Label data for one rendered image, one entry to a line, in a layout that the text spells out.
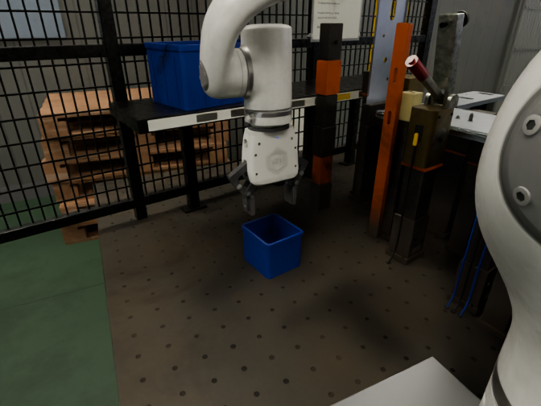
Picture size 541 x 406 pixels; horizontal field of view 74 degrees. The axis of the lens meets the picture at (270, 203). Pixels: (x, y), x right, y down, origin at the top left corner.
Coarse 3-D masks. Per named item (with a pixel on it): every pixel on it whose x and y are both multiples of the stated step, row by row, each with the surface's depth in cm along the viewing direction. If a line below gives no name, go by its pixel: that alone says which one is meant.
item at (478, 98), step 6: (462, 96) 110; (468, 96) 110; (474, 96) 110; (480, 96) 110; (486, 96) 110; (492, 96) 110; (498, 96) 110; (462, 102) 101; (468, 102) 101; (474, 102) 102; (480, 102) 104; (486, 102) 106; (462, 108) 99
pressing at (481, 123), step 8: (376, 112) 92; (456, 112) 90; (464, 112) 90; (472, 112) 90; (456, 120) 83; (464, 120) 83; (480, 120) 83; (488, 120) 83; (456, 128) 75; (464, 128) 75; (472, 128) 77; (480, 128) 77; (488, 128) 77; (464, 136) 74; (472, 136) 73; (480, 136) 72
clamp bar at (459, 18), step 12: (444, 24) 64; (456, 24) 64; (444, 36) 66; (456, 36) 65; (444, 48) 67; (456, 48) 66; (444, 60) 68; (456, 60) 68; (444, 72) 69; (444, 84) 70; (444, 96) 71
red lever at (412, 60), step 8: (416, 56) 62; (408, 64) 63; (416, 64) 62; (416, 72) 64; (424, 72) 64; (424, 80) 66; (432, 80) 67; (432, 88) 68; (432, 96) 71; (440, 96) 70; (440, 104) 73
